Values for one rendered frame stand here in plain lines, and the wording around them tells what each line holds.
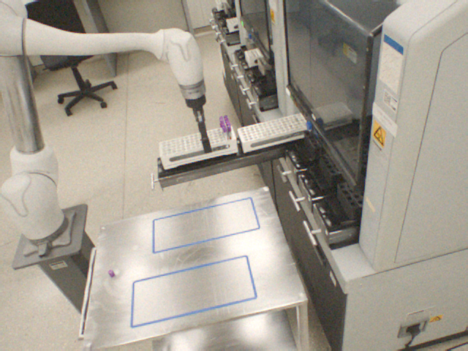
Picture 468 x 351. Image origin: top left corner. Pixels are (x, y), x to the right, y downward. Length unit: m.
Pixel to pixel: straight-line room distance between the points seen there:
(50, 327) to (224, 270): 1.38
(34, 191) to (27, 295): 1.15
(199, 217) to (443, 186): 0.72
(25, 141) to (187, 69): 0.67
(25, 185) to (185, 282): 0.67
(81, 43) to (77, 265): 0.86
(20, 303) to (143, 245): 1.37
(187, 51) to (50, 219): 0.78
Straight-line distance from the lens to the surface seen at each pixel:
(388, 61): 0.81
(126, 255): 1.24
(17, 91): 1.47
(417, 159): 0.91
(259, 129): 1.50
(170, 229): 1.25
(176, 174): 1.47
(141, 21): 4.92
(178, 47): 1.24
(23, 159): 1.59
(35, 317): 2.40
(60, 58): 3.83
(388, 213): 0.99
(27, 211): 1.48
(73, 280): 1.72
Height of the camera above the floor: 1.73
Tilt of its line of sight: 41 degrees down
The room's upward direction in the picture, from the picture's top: 12 degrees counter-clockwise
